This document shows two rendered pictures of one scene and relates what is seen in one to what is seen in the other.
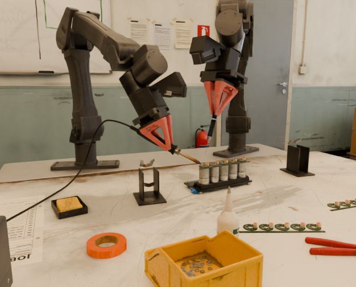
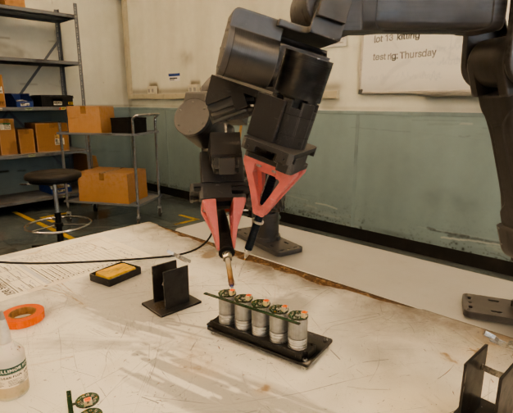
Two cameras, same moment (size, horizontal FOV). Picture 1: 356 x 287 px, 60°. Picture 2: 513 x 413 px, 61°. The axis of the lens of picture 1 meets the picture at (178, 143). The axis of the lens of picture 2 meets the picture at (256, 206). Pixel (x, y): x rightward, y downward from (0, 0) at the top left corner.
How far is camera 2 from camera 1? 77 cm
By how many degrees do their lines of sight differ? 63
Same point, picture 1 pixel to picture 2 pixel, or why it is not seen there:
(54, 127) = (494, 178)
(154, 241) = (38, 338)
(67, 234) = (55, 294)
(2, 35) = (447, 41)
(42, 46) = not seen: hidden behind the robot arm
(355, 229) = not seen: outside the picture
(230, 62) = (257, 120)
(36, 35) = not seen: hidden behind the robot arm
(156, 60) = (189, 115)
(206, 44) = (211, 90)
